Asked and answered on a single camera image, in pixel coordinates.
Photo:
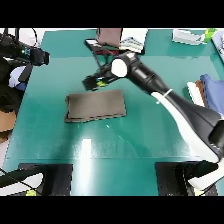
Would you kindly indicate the pale green garment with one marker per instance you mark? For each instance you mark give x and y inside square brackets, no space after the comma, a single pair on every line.
[131,43]

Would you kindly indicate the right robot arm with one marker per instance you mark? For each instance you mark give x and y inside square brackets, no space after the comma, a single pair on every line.
[200,116]

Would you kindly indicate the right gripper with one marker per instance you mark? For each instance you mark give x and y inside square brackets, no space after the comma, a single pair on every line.
[95,81]

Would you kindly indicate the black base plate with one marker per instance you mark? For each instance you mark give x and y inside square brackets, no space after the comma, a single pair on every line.
[56,180]
[166,180]

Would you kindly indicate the pale grey garment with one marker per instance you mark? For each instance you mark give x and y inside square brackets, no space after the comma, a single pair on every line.
[186,37]

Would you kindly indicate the red garment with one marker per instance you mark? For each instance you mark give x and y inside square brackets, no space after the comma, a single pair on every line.
[106,52]

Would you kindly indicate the brown T-shirt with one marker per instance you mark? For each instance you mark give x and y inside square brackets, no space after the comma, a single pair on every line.
[110,36]

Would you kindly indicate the lime green garment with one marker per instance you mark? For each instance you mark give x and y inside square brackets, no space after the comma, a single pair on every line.
[210,34]

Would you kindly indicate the dark brown garment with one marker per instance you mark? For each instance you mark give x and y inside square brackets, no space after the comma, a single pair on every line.
[96,106]

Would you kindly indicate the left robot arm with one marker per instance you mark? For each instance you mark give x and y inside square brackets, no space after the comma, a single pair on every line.
[23,180]

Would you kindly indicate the white garment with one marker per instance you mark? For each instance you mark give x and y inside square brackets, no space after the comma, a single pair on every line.
[135,33]
[194,95]

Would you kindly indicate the pale blue garment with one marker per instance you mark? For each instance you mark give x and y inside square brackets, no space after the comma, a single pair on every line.
[219,45]
[16,78]

